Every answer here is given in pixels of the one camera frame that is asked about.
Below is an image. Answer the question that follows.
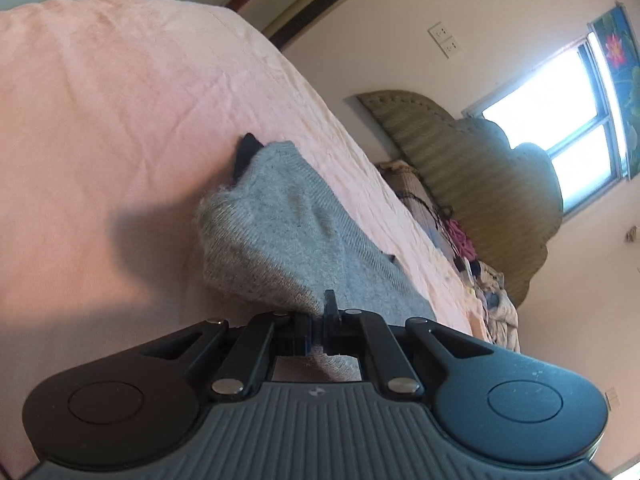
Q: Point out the pile of light clothes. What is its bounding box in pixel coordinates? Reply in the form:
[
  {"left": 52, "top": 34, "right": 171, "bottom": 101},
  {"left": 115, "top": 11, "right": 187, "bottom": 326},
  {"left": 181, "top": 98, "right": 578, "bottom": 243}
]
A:
[{"left": 467, "top": 257, "right": 522, "bottom": 354}]

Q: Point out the olive padded headboard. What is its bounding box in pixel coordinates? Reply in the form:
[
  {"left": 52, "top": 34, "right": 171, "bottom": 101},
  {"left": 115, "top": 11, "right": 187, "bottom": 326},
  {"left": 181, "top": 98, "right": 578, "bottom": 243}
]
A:
[{"left": 357, "top": 90, "right": 566, "bottom": 307}]

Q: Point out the black cable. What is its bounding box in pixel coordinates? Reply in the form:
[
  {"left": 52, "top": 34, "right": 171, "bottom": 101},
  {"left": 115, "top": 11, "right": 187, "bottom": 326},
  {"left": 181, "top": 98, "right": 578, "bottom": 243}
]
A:
[{"left": 399, "top": 189, "right": 464, "bottom": 272}]

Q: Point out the pink bed blanket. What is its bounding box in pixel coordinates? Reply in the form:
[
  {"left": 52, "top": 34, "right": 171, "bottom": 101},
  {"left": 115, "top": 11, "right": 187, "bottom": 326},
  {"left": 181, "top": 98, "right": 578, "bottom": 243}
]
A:
[{"left": 0, "top": 0, "right": 477, "bottom": 478}]

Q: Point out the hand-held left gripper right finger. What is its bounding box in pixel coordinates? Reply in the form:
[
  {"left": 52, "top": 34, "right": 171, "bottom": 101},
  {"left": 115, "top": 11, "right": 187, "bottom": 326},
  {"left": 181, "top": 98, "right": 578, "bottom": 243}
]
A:
[{"left": 323, "top": 289, "right": 505, "bottom": 402}]

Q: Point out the grey sweater with navy sleeves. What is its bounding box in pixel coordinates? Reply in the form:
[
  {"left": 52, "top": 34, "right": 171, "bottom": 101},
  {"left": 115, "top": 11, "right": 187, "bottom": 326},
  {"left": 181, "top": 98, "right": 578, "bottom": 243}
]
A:
[{"left": 196, "top": 132, "right": 439, "bottom": 384}]

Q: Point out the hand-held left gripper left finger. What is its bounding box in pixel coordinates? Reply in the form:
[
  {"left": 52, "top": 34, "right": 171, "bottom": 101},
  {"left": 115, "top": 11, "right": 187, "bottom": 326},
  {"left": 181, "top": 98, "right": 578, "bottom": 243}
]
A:
[{"left": 136, "top": 311, "right": 313, "bottom": 403}]

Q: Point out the window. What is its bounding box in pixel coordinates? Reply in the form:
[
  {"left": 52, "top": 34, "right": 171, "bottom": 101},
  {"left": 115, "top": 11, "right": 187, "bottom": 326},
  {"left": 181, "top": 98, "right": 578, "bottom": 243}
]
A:
[{"left": 462, "top": 34, "right": 630, "bottom": 222}]

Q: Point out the magenta garment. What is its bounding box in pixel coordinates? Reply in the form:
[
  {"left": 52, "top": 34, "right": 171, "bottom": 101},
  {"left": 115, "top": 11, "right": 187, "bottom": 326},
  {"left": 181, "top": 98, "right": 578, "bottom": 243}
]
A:
[{"left": 444, "top": 217, "right": 477, "bottom": 262}]

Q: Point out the lotus print wall hanging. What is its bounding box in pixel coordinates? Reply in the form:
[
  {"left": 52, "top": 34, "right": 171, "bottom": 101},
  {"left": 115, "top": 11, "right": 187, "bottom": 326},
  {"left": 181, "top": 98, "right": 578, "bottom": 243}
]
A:
[{"left": 589, "top": 2, "right": 640, "bottom": 182}]

